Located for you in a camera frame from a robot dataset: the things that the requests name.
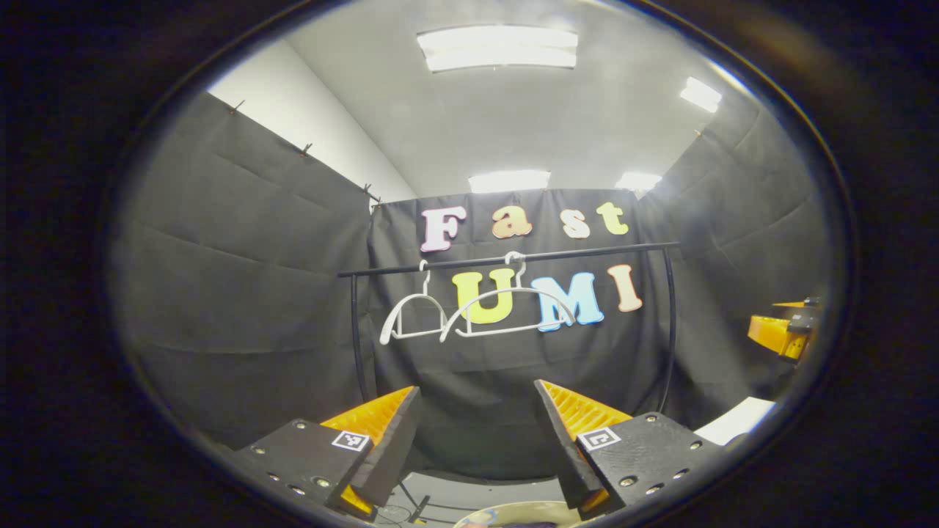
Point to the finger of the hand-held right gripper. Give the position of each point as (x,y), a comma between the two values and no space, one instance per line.
(810,303)
(774,334)

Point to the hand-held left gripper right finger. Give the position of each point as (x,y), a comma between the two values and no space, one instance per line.
(565,447)

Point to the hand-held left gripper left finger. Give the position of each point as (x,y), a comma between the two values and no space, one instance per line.
(392,451)

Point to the beige laundry hamper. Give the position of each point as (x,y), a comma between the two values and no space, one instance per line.
(521,515)

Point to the white plastic clothes hanger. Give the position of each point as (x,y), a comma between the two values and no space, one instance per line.
(389,323)
(513,290)

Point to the black metal clothes rack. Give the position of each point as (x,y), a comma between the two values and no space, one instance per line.
(587,253)

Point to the white flat panel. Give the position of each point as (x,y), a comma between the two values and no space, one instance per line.
(737,422)

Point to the small ceiling light panel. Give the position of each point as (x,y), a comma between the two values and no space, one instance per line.
(509,181)
(700,94)
(637,181)

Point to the black backdrop cloth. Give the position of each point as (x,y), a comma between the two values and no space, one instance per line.
(242,308)

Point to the large ceiling light panel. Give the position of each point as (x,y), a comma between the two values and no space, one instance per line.
(499,48)

